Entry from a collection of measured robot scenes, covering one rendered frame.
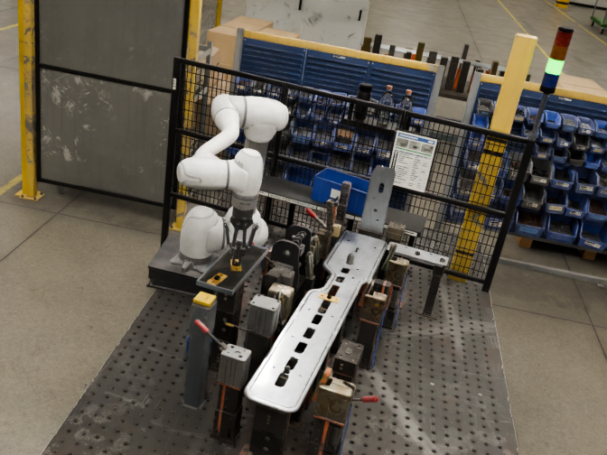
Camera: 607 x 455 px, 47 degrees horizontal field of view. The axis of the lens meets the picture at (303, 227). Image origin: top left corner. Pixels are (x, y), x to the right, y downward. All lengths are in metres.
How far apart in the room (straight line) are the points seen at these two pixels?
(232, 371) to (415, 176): 1.67
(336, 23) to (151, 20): 4.92
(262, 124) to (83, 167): 2.79
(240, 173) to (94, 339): 2.02
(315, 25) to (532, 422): 6.66
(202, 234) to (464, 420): 1.36
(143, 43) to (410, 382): 3.09
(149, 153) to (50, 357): 1.88
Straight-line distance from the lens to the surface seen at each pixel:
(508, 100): 3.51
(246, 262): 2.64
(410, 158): 3.59
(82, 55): 5.26
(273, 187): 3.67
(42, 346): 4.13
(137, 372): 2.80
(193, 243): 3.18
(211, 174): 2.37
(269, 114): 2.92
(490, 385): 3.12
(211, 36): 7.31
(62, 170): 5.61
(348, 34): 9.61
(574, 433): 4.28
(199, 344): 2.48
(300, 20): 9.66
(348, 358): 2.45
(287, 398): 2.28
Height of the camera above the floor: 2.44
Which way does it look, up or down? 26 degrees down
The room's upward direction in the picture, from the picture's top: 10 degrees clockwise
